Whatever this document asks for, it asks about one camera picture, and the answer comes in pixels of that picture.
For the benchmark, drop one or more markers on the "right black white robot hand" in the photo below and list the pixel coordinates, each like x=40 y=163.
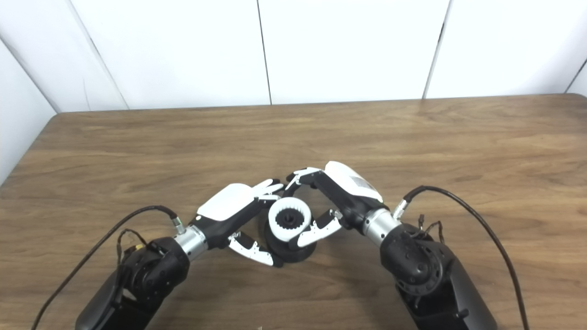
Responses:
x=353 y=192

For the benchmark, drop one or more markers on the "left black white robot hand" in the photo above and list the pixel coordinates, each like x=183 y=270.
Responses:
x=229 y=201

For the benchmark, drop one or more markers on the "round black plastic part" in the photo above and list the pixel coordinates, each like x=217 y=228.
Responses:
x=293 y=254

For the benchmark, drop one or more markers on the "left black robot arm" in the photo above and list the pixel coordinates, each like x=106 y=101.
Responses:
x=151 y=275

